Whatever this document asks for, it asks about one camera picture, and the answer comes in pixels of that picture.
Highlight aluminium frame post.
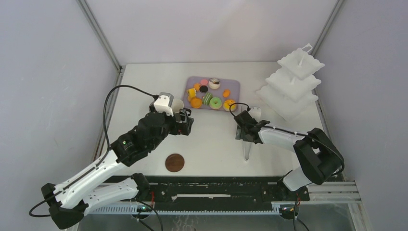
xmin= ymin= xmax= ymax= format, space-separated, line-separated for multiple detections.
xmin=311 ymin=0 xmax=346 ymax=57
xmin=76 ymin=0 xmax=123 ymax=73

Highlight aluminium frame post left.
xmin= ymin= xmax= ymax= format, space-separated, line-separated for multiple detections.
xmin=76 ymin=0 xmax=123 ymax=73

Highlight aluminium frame post right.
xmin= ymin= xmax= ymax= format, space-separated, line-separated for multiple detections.
xmin=311 ymin=0 xmax=346 ymax=57

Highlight white chocolate drizzled donut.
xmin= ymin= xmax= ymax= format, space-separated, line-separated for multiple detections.
xmin=208 ymin=78 xmax=220 ymax=90

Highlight pink macaron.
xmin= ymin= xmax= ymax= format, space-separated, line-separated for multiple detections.
xmin=200 ymin=78 xmax=208 ymax=86

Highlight white three tier stand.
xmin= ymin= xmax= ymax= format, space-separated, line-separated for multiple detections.
xmin=255 ymin=44 xmax=325 ymax=121

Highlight black sandwich cookie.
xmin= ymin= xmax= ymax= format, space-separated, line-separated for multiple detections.
xmin=199 ymin=85 xmax=208 ymax=93

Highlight yellow cheese cake wedge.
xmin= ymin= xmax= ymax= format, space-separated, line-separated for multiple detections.
xmin=186 ymin=88 xmax=197 ymax=98

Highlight lavender serving tray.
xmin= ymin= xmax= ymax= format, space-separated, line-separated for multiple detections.
xmin=182 ymin=76 xmax=241 ymax=112

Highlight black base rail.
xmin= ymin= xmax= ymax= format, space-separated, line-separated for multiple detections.
xmin=95 ymin=175 xmax=311 ymax=214

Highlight yellow frosted donut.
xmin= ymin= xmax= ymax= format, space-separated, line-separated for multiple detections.
xmin=223 ymin=99 xmax=237 ymax=112

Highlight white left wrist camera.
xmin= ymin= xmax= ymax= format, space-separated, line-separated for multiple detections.
xmin=153 ymin=92 xmax=174 ymax=116

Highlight green striped cake slice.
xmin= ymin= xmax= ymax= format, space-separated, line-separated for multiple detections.
xmin=202 ymin=92 xmax=213 ymax=105

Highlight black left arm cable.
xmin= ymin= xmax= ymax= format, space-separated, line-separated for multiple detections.
xmin=102 ymin=85 xmax=159 ymax=151

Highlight dark wooden round coaster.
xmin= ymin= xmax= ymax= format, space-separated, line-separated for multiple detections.
xmin=165 ymin=154 xmax=185 ymax=172

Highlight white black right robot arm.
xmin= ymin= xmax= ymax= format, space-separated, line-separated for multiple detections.
xmin=233 ymin=111 xmax=345 ymax=200

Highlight black mug white inside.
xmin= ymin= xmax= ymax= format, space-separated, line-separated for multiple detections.
xmin=171 ymin=99 xmax=191 ymax=116

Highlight orange star cookie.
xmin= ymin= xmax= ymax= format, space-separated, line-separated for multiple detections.
xmin=194 ymin=83 xmax=202 ymax=92

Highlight orange bear cookie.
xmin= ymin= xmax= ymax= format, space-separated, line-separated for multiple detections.
xmin=222 ymin=89 xmax=230 ymax=98

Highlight orange egg tart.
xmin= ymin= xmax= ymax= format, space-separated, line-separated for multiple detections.
xmin=190 ymin=98 xmax=203 ymax=108

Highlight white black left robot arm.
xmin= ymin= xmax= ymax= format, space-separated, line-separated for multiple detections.
xmin=41 ymin=108 xmax=194 ymax=230

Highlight steel white serving tongs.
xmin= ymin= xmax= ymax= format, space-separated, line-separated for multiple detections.
xmin=241 ymin=106 xmax=262 ymax=162

